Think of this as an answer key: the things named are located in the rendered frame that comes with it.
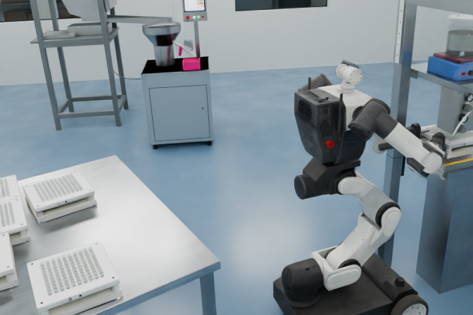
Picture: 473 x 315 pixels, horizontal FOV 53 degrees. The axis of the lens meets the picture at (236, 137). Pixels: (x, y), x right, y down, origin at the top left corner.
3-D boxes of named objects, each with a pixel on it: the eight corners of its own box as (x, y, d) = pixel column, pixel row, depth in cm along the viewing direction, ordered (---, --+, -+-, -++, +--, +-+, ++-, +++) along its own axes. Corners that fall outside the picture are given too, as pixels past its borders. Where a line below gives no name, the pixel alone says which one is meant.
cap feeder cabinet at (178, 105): (149, 151, 459) (139, 74, 430) (154, 129, 511) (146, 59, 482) (215, 146, 462) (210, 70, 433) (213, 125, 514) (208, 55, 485)
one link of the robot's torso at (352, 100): (322, 179, 200) (325, 98, 187) (286, 149, 230) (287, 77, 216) (381, 166, 210) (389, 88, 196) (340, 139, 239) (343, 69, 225)
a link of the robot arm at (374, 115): (383, 141, 185) (356, 119, 186) (376, 146, 193) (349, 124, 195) (401, 119, 187) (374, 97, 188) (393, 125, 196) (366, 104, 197)
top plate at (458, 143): (450, 124, 256) (451, 121, 255) (488, 141, 234) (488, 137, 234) (413, 131, 248) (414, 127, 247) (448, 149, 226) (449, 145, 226)
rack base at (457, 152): (449, 133, 257) (450, 129, 257) (486, 150, 236) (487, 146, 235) (412, 140, 250) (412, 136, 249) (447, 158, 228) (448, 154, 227)
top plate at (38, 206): (35, 213, 191) (34, 209, 191) (22, 189, 210) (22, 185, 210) (95, 194, 203) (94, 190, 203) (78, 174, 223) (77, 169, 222)
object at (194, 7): (186, 62, 466) (181, -5, 442) (186, 59, 476) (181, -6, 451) (210, 60, 467) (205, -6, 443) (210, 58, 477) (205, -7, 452)
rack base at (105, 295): (41, 326, 141) (39, 320, 140) (30, 280, 161) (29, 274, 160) (122, 296, 152) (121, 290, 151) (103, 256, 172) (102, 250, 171)
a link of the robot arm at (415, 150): (450, 155, 182) (402, 119, 185) (426, 181, 185) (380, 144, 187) (443, 152, 194) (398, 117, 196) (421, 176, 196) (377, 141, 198)
